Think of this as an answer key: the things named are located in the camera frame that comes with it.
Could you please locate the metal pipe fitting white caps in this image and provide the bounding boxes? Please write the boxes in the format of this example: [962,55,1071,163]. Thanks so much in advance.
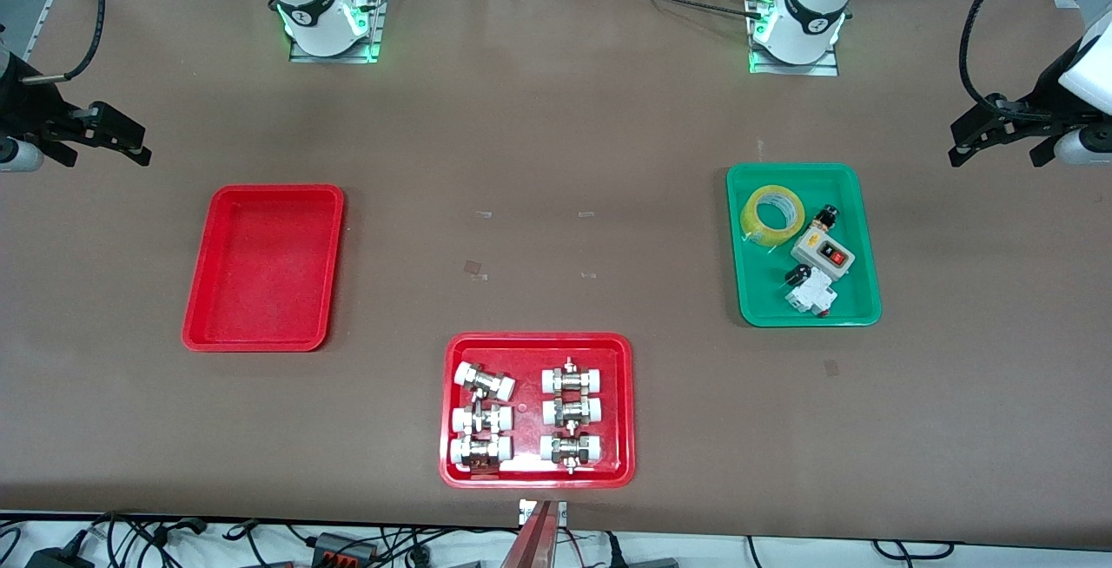
[454,361,516,402]
[451,403,513,437]
[449,434,513,472]
[541,394,603,427]
[539,431,604,475]
[541,358,605,395]

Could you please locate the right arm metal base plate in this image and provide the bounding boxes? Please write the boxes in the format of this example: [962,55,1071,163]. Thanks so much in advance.
[289,0,387,63]

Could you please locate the grey switch box red button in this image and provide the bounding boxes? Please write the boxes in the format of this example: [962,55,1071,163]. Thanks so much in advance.
[790,222,856,279]

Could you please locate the yellow packing tape roll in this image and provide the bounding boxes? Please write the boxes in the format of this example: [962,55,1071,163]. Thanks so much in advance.
[740,185,805,249]

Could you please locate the black plug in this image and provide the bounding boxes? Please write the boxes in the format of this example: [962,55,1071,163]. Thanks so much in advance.
[604,533,678,568]

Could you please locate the black connector box orange tabs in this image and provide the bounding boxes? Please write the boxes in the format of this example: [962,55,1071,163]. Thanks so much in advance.
[313,532,379,567]

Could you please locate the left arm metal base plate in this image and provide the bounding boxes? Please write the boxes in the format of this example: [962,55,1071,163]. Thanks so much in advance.
[749,0,840,76]

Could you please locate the black floor cable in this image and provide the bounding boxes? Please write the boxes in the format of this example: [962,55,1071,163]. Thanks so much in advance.
[873,538,956,562]
[91,512,209,551]

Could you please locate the red plastic tray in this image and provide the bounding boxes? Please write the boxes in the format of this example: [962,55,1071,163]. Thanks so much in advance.
[439,332,636,490]
[182,184,346,353]

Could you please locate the red metal bar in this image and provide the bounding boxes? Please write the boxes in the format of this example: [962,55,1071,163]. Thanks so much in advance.
[500,501,557,568]

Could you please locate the black power adapter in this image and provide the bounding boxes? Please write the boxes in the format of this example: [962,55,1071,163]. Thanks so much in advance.
[26,545,96,568]

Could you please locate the white circuit breaker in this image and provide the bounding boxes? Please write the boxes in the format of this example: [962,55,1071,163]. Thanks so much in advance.
[784,275,837,317]

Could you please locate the green plastic tray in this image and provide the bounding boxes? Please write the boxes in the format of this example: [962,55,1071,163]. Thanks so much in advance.
[726,162,883,328]

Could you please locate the small aluminium bracket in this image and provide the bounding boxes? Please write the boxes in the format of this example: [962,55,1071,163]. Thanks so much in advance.
[519,499,567,527]

